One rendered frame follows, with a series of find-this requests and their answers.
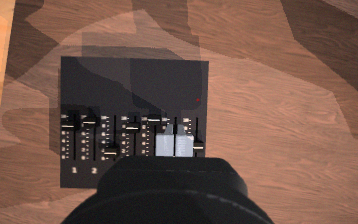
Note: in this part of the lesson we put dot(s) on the black lighting desk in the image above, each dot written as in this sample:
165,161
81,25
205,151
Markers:
126,102

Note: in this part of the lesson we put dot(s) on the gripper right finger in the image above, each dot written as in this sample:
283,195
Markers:
183,142

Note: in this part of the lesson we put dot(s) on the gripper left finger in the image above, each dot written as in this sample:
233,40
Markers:
165,142

